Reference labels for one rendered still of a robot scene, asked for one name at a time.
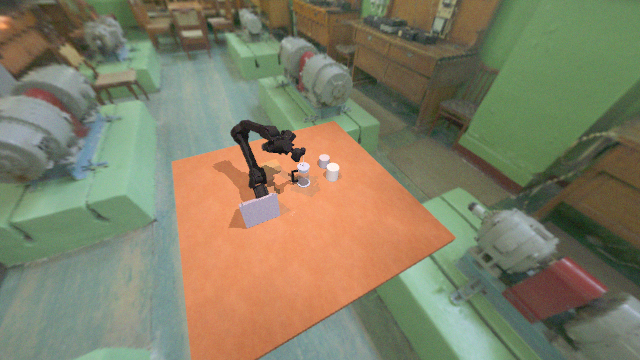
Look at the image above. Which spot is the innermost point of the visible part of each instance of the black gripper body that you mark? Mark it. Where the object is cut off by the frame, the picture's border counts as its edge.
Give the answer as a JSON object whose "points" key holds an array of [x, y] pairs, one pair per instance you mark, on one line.
{"points": [[296, 154]]}

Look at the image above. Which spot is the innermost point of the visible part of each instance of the grey cylinder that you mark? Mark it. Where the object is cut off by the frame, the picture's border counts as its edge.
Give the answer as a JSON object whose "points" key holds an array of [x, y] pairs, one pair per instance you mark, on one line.
{"points": [[323, 161]]}

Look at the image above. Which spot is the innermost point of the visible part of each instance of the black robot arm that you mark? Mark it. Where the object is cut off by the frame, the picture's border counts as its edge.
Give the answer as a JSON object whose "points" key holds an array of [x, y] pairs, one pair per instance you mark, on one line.
{"points": [[277, 142]]}

